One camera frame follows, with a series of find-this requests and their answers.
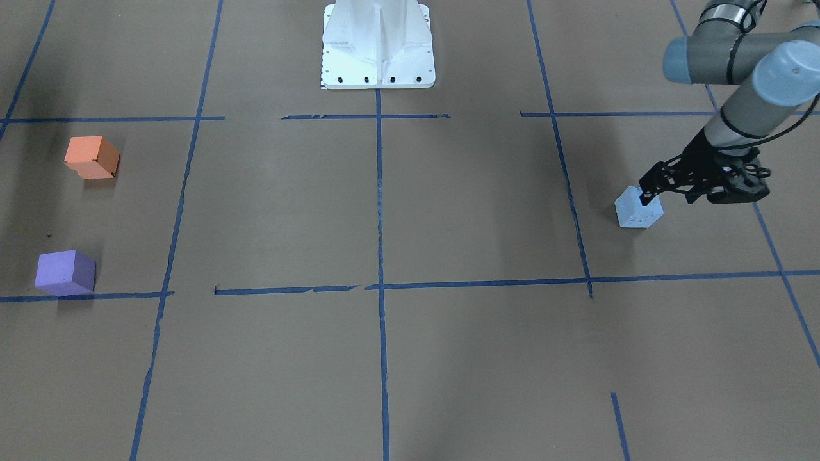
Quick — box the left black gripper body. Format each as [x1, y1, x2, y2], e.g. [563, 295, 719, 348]
[666, 147, 771, 204]

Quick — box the light blue foam block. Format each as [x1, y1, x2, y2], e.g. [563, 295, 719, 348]
[614, 186, 664, 229]

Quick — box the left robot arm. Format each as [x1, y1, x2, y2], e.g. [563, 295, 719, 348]
[639, 1, 819, 206]

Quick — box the orange foam block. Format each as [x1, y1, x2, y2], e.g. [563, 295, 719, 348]
[63, 135, 120, 180]

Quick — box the purple foam block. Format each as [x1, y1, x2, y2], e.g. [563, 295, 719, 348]
[33, 249, 96, 297]

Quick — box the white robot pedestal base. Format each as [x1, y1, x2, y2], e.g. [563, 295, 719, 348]
[320, 1, 436, 90]

